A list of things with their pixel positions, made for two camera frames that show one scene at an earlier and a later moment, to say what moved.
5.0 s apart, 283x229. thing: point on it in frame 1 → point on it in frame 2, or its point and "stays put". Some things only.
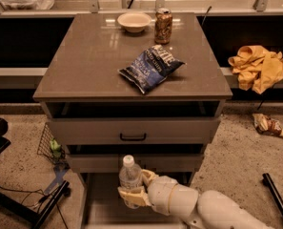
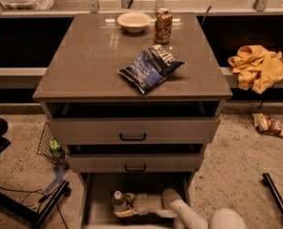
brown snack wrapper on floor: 268,125 stays put
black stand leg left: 34,218 stays put
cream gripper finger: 133,197 → 126,213
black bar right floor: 268,180 stays put
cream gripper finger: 147,176 → 131,195
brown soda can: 163,26 stays put
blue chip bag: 149,68 stays put
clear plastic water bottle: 130,176 → 119,203
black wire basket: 50,147 stays put
